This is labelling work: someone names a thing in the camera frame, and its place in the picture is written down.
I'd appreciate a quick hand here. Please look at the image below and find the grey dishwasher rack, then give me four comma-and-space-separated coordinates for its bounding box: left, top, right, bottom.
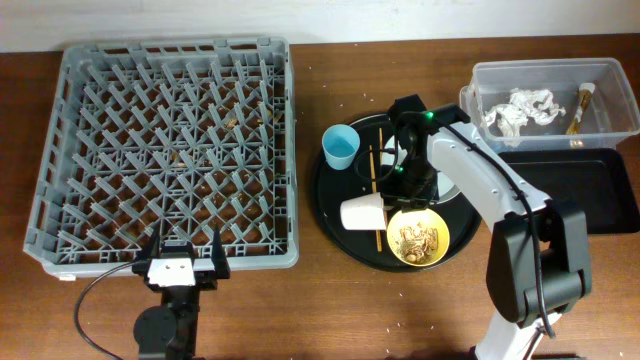
23, 37, 299, 280

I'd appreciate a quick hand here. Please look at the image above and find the white paper cup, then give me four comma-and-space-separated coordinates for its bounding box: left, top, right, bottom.
340, 192, 392, 231

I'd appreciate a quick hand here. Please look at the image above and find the light blue plastic cup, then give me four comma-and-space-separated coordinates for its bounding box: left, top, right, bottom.
321, 124, 361, 170

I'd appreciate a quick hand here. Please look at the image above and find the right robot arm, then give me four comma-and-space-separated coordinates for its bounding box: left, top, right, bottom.
383, 95, 593, 359

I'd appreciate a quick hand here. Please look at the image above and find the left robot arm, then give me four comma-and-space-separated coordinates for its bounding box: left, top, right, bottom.
132, 226, 231, 359

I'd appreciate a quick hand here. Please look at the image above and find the yellow bowl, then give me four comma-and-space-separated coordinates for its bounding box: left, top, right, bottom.
386, 209, 450, 267

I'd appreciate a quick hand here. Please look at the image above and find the crumpled white napkin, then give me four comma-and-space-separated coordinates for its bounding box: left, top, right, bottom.
481, 88, 567, 148

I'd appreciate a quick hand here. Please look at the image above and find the wooden chopstick left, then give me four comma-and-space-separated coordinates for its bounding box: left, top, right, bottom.
369, 145, 383, 253

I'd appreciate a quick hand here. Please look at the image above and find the white round plate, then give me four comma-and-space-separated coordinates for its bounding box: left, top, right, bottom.
381, 141, 460, 203

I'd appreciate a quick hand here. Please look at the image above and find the clear plastic waste bin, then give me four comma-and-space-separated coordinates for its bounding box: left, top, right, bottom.
459, 58, 639, 153

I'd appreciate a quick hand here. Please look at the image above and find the food scraps pile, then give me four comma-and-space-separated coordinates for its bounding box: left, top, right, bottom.
398, 223, 439, 265

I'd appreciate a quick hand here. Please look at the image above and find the black rectangular tray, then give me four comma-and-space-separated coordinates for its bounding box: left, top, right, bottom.
500, 148, 639, 235

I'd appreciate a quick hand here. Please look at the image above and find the gold foil wrapper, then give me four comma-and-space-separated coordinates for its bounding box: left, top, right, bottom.
566, 83, 596, 135

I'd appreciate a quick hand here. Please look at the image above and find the round black tray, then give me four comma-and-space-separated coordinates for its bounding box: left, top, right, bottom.
310, 112, 484, 273

